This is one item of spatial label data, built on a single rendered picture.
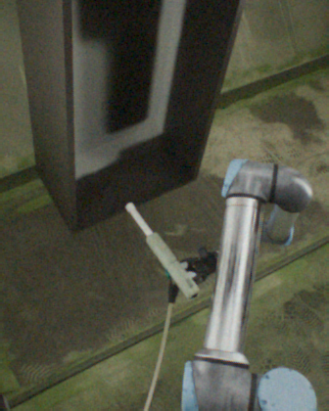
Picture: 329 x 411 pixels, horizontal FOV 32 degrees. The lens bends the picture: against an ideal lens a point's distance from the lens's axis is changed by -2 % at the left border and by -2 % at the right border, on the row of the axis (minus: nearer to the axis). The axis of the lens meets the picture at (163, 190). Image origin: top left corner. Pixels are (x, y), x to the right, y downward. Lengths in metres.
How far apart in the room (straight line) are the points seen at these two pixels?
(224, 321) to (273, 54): 2.42
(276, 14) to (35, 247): 2.02
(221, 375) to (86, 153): 1.37
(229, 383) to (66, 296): 1.33
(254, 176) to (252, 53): 2.04
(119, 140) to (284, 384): 1.47
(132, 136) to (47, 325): 0.92
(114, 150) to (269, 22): 1.52
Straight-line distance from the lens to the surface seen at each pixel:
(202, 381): 1.55
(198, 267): 2.22
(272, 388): 1.55
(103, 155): 2.60
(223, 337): 1.57
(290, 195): 1.69
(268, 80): 3.72
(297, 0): 3.86
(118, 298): 2.69
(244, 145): 3.37
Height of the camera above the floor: 2.31
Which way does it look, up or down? 47 degrees down
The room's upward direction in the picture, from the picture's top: straight up
